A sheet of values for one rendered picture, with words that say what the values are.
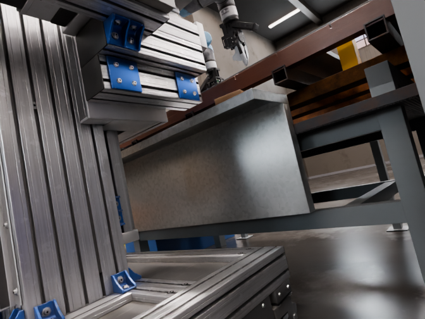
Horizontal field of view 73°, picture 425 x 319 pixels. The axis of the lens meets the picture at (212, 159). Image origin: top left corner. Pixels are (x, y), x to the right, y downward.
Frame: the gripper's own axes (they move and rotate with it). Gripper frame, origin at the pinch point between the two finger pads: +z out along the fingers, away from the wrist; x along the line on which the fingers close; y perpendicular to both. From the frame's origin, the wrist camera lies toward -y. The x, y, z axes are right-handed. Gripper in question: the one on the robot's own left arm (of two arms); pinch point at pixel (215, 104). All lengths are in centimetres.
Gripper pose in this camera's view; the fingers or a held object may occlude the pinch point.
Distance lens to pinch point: 171.8
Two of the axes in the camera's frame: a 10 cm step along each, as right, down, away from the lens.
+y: 7.1, -2.2, -6.7
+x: 6.7, -0.7, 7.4
